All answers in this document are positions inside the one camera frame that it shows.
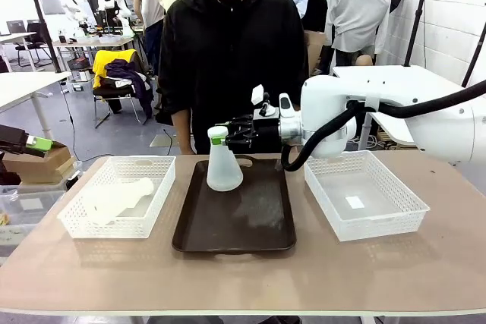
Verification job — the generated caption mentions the mannequin in white shirt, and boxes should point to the mannequin in white shirt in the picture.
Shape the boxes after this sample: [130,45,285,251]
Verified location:
[327,0,393,68]

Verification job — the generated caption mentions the clear plastic storage bin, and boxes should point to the clear plastic storage bin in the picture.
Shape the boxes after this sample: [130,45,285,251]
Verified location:
[0,184,68,259]

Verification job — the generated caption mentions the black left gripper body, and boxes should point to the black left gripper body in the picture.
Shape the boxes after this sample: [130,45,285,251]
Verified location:
[0,124,30,156]

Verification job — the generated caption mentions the dark brown plastic tray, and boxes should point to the dark brown plastic tray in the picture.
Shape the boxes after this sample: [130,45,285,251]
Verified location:
[171,154,298,256]

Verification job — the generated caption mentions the white perforated basket with sticker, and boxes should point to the white perforated basket with sticker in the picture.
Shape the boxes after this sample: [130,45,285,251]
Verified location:
[303,149,431,243]

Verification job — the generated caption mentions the brown cardboard box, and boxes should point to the brown cardboard box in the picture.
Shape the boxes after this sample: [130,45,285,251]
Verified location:
[2,140,77,185]

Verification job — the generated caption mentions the dark purple garment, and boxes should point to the dark purple garment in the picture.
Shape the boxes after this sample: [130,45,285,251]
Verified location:
[105,58,153,113]

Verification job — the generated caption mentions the black light stand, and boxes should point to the black light stand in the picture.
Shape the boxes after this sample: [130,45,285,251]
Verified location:
[27,0,62,74]

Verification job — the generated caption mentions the mannequin in white tank top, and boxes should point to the mannequin in white tank top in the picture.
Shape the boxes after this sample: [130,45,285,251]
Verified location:
[132,0,167,77]

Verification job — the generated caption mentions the black right arm cable sleeve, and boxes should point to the black right arm cable sleeve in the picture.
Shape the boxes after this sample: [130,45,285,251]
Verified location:
[280,80,486,173]

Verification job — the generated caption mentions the black tripod stand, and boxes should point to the black tripod stand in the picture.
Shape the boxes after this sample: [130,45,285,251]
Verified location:
[403,0,434,68]

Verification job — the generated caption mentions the yellow garment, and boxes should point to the yellow garment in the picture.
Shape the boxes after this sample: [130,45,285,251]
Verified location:
[92,49,137,90]

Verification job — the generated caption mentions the white perforated plastic basket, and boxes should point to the white perforated plastic basket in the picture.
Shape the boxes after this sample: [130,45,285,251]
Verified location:
[56,155,178,240]

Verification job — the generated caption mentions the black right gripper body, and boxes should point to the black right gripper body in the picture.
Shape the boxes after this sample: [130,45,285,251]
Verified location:
[249,113,282,147]

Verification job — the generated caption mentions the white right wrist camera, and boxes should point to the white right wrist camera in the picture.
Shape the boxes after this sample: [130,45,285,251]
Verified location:
[250,83,271,108]

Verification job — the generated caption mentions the black office chair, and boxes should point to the black office chair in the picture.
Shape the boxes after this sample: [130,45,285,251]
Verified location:
[6,19,53,68]

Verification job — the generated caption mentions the metal chair with clothes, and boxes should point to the metal chair with clothes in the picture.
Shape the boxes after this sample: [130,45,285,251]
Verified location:
[92,49,153,128]

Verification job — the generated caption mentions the black slanted tripod leg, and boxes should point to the black slanted tripod leg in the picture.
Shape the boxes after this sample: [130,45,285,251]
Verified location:
[460,20,486,89]

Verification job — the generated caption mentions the person's right forearm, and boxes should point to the person's right forearm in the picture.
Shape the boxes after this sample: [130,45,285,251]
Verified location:
[172,107,195,156]

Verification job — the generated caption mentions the person in black hoodie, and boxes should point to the person in black hoodie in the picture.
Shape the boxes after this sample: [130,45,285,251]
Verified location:
[156,0,311,156]

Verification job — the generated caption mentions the white background work desk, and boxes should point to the white background work desk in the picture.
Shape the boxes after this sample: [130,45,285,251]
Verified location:
[52,33,134,60]

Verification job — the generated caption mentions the translucent conical flask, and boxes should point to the translucent conical flask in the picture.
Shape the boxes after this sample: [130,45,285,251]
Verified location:
[80,177,156,225]
[205,125,245,193]

